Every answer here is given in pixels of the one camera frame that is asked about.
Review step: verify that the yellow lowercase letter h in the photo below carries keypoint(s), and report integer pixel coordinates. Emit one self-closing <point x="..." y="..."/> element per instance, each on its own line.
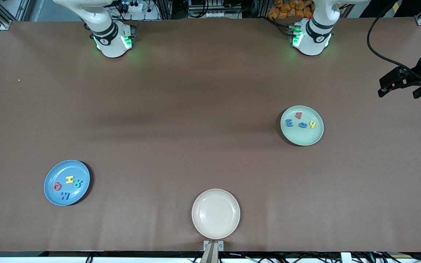
<point x="313" y="124"/>

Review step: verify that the red capital letter Q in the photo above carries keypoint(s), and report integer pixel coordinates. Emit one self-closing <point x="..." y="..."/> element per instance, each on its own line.
<point x="55" y="187"/>

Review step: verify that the red lowercase letter w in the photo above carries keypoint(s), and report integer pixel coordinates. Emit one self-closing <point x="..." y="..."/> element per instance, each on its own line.
<point x="299" y="116"/>

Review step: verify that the yellow capital letter H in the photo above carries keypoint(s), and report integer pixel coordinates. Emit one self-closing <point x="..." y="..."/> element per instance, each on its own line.
<point x="70" y="179"/>

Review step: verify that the blue lowercase letter a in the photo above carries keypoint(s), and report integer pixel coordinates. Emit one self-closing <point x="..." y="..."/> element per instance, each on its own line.
<point x="300" y="125"/>

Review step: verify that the teal capital letter R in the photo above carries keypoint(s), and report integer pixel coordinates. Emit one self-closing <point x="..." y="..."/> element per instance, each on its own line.
<point x="77" y="183"/>

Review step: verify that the blue capital letter M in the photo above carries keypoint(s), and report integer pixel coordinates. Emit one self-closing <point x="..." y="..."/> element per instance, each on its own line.
<point x="64" y="196"/>

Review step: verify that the blue capital letter E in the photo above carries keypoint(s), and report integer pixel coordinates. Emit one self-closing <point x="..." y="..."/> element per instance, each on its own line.
<point x="288" y="123"/>

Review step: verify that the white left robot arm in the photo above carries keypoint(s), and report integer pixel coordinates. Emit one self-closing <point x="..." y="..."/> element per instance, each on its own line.
<point x="311" y="40"/>

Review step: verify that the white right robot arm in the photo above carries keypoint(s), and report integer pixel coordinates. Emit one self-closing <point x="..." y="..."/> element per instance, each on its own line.
<point x="110" y="45"/>

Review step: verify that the blue plate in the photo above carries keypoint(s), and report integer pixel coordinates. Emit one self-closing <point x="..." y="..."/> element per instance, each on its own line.
<point x="66" y="168"/>

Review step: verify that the green plate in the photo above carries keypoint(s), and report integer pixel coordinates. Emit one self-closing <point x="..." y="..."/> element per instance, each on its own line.
<point x="302" y="137"/>

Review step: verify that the beige plate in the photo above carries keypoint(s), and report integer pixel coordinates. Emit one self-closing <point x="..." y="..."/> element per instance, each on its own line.
<point x="216" y="213"/>

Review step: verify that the bag of orange items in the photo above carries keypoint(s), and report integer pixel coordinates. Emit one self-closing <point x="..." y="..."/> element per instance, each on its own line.
<point x="287" y="9"/>

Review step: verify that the brown table cover sheet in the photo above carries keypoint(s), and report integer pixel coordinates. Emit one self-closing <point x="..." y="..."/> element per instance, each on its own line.
<point x="342" y="204"/>

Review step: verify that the white power strip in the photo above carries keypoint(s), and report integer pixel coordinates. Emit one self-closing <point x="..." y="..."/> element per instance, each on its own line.
<point x="134" y="7"/>

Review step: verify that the small white block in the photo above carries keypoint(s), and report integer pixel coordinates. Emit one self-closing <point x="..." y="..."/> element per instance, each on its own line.
<point x="346" y="258"/>

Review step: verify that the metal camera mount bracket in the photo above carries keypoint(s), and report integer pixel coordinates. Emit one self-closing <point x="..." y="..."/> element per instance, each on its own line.
<point x="213" y="252"/>

